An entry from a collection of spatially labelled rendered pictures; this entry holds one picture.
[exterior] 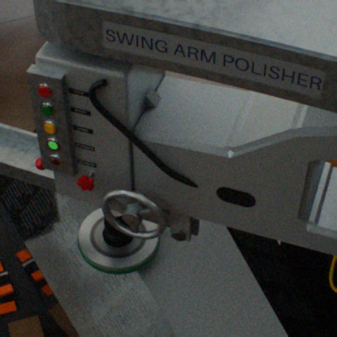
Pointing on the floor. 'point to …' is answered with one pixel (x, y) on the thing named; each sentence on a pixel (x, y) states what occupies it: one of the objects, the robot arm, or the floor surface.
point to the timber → (26, 327)
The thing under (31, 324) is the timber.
